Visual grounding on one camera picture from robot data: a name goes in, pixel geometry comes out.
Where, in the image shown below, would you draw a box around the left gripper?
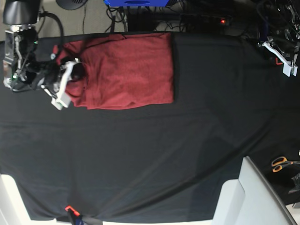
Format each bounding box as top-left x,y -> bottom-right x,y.
257,36 -> 300,68

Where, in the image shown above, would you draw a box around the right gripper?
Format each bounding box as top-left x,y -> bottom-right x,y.
30,57 -> 81,99

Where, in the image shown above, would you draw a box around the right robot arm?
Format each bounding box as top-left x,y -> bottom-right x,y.
3,0 -> 80,104

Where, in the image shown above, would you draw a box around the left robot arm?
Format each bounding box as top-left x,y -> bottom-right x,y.
256,0 -> 300,71

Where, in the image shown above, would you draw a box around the orange black clamp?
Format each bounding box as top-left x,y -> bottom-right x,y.
275,57 -> 283,65

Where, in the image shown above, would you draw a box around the black table cloth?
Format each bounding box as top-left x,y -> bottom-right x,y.
0,33 -> 300,223

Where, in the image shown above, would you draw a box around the black round lamp base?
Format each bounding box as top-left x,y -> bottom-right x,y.
56,0 -> 88,10

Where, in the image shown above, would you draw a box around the blue box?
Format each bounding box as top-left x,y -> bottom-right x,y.
104,0 -> 169,7

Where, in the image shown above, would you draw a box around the blue clamp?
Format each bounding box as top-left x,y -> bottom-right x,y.
65,205 -> 86,225

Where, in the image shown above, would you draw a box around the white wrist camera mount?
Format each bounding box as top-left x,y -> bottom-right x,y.
283,64 -> 298,77

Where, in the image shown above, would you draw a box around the yellow handled scissors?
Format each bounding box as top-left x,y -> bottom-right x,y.
271,156 -> 300,173

